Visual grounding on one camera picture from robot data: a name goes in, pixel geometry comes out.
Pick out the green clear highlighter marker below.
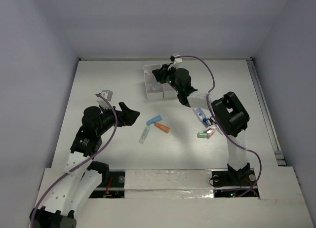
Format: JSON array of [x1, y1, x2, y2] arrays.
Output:
[[139, 125, 150, 144]]

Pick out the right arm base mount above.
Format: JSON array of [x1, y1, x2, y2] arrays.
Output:
[[208, 170, 260, 198]]

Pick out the light blue marker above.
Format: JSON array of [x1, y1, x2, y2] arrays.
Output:
[[152, 77, 161, 92]]

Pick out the white organizer tray left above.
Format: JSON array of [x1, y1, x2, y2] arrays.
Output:
[[143, 64, 163, 100]]

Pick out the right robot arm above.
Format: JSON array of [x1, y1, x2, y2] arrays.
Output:
[[152, 64, 250, 187]]

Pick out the white organizer tray right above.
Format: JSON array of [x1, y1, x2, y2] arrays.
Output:
[[160, 62, 181, 99]]

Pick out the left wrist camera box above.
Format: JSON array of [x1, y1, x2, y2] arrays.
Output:
[[96, 89, 113, 101]]

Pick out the clear glue bottle blue cap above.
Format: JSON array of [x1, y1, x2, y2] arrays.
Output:
[[194, 108, 209, 126]]

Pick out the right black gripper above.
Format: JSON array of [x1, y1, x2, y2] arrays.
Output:
[[153, 63, 181, 93]]

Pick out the orange highlighter marker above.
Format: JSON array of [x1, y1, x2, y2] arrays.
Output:
[[154, 122, 170, 133]]

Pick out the black handled scissors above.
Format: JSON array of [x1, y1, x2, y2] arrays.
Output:
[[207, 116, 223, 135]]

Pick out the pink white correction tape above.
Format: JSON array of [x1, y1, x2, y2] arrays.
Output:
[[204, 125, 216, 139]]

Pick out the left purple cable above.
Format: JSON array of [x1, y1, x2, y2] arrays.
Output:
[[29, 93, 118, 226]]

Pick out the blue highlighter marker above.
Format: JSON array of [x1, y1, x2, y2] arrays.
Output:
[[146, 115, 162, 125]]

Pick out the green eraser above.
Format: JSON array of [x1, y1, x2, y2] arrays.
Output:
[[197, 132, 207, 139]]

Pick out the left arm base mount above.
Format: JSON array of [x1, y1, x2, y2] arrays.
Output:
[[94, 170, 125, 198]]

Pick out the white organizer tray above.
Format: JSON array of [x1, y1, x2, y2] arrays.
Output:
[[160, 62, 181, 99], [143, 64, 163, 100]]

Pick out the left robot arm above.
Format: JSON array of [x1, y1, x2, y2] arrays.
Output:
[[30, 102, 140, 228]]

